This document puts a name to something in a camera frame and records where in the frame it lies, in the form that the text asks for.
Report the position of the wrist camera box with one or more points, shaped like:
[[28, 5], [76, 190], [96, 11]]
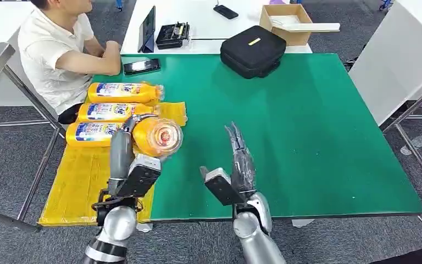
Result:
[[142, 176], [222, 187]]

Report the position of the person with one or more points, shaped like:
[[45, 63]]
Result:
[[47, 51]]

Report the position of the purple object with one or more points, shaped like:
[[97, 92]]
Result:
[[277, 1]]

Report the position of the white table with cardboard box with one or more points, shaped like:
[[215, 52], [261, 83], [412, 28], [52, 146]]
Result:
[[196, 18]]

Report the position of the green table mat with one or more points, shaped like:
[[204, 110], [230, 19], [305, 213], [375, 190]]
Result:
[[305, 138]]

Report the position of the black zip case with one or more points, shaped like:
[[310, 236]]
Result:
[[253, 54]]

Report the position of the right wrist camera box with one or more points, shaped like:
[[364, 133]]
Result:
[[222, 187]]

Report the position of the black phone with glossy screen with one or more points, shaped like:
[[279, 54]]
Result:
[[142, 66]]

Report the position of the large white table, metal legs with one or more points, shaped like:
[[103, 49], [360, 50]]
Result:
[[396, 54]]

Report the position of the open cardboard box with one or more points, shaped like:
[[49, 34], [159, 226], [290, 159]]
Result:
[[294, 38]]

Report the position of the clear plastic bottle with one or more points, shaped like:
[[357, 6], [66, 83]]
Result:
[[418, 141]]

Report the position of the orange drink bottle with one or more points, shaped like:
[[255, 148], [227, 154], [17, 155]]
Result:
[[109, 113], [91, 135], [123, 94], [158, 138]]

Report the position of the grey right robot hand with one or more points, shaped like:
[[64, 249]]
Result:
[[242, 167]]

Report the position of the black label printer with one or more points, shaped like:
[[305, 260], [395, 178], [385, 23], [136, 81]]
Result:
[[171, 36]]

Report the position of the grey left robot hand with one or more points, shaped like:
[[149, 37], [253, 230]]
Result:
[[120, 156]]

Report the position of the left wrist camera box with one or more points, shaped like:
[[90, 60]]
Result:
[[142, 176]]

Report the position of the black phone with matte back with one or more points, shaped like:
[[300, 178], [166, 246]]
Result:
[[226, 12]]

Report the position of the yellow plastic sheet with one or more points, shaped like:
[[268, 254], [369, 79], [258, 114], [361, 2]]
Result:
[[76, 182]]

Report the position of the black standing tablet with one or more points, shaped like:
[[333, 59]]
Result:
[[147, 31]]

